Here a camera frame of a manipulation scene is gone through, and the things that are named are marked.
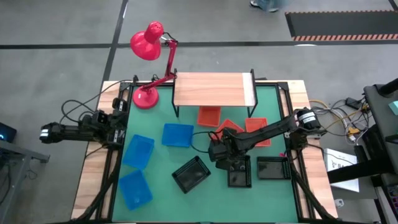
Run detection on dark monitor screen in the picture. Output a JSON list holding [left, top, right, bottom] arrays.
[[0, 121, 18, 144]]

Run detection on black aluminium table frame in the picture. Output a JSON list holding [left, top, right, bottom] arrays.
[[70, 74, 340, 224]]

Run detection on black side desk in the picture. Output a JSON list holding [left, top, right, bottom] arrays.
[[363, 77, 398, 224]]

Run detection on red desk lamp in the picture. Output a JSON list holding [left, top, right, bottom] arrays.
[[129, 21, 180, 110]]

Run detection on black plastic basket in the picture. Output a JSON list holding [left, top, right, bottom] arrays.
[[256, 156, 292, 180], [171, 155, 211, 194], [227, 154, 252, 189]]

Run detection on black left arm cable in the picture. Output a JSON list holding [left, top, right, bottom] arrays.
[[60, 79, 135, 125]]

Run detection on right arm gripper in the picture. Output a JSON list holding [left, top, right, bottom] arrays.
[[207, 136, 250, 172]]

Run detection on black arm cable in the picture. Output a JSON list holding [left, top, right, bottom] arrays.
[[189, 130, 218, 154], [60, 79, 135, 125]]

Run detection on grey metal desk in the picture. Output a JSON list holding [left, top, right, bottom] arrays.
[[0, 139, 50, 224]]

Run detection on black stand beam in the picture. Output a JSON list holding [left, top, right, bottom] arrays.
[[326, 157, 394, 184]]

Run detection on black hazard striped floor mat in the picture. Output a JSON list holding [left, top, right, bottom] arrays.
[[285, 11, 398, 42]]

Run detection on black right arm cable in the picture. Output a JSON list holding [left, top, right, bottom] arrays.
[[189, 130, 218, 154]]

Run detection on person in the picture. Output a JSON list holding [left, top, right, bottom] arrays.
[[249, 0, 292, 13]]

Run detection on black power adapter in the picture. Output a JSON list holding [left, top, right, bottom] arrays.
[[346, 97, 362, 110]]

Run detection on orange power plug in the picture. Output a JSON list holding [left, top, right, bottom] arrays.
[[347, 126, 358, 144]]

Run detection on blue plastic basket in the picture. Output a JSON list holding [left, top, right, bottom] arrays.
[[118, 169, 154, 212], [161, 123, 195, 148], [122, 134, 155, 170]]

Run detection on green table mat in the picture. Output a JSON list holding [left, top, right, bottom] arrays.
[[111, 85, 299, 223]]

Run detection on wooden shelf black frame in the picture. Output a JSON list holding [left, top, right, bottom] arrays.
[[171, 68, 259, 118]]

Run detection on orange plastic basket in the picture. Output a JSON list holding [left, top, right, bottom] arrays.
[[215, 118, 246, 141], [244, 117, 272, 147], [197, 106, 222, 128]]

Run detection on white cardboard box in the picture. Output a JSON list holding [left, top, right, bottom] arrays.
[[323, 147, 360, 193]]

